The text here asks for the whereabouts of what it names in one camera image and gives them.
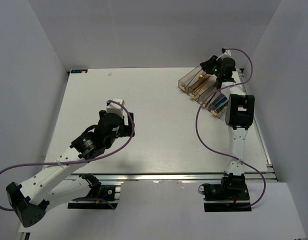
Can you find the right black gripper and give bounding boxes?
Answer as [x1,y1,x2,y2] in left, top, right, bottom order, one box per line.
[200,55,223,78]

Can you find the iridescent rainbow fork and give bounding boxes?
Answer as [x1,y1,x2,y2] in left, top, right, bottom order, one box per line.
[187,68,207,87]

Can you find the gold chopstick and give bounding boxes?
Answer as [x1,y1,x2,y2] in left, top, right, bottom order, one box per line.
[193,79,209,96]
[191,78,209,98]

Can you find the blue knife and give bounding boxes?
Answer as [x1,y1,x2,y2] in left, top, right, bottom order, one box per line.
[209,97,228,111]

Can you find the black knife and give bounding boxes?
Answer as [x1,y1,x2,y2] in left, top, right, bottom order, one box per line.
[212,101,228,115]

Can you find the gold ornate fork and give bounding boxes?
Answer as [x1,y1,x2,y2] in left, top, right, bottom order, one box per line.
[190,74,208,91]

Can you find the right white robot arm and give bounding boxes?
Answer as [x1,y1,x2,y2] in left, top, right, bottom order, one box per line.
[200,54,255,200]

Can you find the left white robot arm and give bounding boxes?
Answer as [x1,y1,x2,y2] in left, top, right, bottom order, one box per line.
[6,107,132,228]

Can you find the clear compartment organizer tray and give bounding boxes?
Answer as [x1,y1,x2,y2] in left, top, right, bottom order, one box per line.
[178,66,227,119]

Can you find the left blue table label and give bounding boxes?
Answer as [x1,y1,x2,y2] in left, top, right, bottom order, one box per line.
[70,69,88,74]

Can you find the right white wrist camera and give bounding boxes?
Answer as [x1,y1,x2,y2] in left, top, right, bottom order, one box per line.
[219,48,232,59]

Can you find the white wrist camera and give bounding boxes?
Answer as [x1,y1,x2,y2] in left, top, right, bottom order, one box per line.
[106,98,125,119]
[219,48,232,59]

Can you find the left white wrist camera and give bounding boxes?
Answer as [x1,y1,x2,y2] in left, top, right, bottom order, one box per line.
[106,98,125,119]

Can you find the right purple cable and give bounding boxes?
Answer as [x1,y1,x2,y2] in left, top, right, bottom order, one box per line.
[195,47,267,209]

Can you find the purple cable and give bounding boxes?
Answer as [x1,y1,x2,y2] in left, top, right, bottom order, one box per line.
[0,99,135,211]
[195,47,267,209]

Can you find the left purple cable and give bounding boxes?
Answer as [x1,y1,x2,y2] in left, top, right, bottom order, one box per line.
[0,99,135,211]

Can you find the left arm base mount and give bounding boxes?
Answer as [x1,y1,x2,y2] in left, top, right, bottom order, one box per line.
[67,173,118,210]

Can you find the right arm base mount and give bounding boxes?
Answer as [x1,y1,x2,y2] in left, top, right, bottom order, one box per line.
[198,183,252,213]

